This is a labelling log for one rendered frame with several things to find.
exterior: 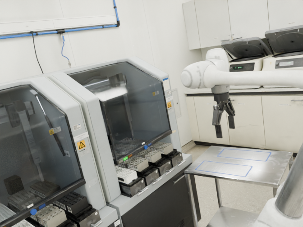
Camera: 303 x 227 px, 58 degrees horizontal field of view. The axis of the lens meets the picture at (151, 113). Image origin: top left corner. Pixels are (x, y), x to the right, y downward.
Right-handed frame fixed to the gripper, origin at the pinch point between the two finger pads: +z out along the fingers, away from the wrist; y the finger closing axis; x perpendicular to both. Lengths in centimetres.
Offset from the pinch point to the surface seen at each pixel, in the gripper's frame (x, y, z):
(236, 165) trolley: 14, 33, 38
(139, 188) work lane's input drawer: 66, -9, 44
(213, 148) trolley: 43, 53, 38
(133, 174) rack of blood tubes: 70, -8, 35
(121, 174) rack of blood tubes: 77, -13, 34
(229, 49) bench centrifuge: 118, 248, -22
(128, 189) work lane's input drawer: 68, -17, 41
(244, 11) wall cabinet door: 92, 248, -68
